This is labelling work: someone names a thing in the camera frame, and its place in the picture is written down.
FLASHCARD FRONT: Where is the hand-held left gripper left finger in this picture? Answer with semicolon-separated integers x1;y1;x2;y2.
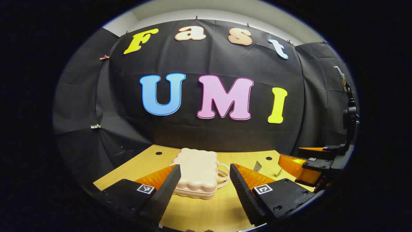
93;164;182;227

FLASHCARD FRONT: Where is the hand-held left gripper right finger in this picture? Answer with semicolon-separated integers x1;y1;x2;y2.
229;163;316;227

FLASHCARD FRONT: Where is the pale pink suitcase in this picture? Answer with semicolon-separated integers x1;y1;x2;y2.
170;148;230;200

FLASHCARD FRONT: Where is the black backdrop cloth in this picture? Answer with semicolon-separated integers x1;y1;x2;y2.
53;19;358;194

